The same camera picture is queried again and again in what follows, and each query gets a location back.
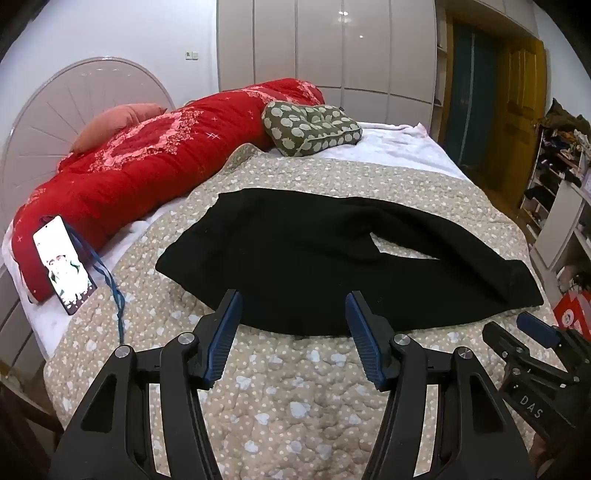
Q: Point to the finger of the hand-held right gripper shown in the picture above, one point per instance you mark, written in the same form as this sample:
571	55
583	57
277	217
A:
538	330
501	344

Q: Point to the white round headboard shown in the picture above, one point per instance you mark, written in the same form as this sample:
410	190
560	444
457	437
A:
51	115

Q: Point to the white bedsheet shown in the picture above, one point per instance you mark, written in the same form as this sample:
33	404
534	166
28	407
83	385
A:
397	143

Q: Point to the beige spotted quilted blanket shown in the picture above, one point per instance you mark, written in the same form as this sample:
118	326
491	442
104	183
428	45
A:
295	406

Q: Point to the red floral quilt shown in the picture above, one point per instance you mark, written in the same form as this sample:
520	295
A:
138	175

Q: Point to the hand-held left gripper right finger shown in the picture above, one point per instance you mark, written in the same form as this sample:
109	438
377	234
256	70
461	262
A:
362	332

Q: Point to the smartphone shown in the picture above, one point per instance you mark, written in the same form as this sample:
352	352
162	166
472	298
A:
62	263

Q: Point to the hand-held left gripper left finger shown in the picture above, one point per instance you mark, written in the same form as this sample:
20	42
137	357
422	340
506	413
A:
225	332

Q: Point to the beige glossy wardrobe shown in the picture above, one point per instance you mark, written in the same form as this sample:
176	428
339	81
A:
323	46

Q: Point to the red box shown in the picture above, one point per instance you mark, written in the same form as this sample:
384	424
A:
575	314

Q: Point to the cluttered white shelf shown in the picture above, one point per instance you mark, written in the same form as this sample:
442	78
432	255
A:
561	184

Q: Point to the pink pillow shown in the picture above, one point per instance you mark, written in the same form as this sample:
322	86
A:
111	124

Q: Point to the green patterned pillow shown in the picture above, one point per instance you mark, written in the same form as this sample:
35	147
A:
309	127

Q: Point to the wooden door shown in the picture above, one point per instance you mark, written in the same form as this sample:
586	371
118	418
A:
519	101

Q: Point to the black pants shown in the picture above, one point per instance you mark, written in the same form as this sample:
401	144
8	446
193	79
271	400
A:
300	258

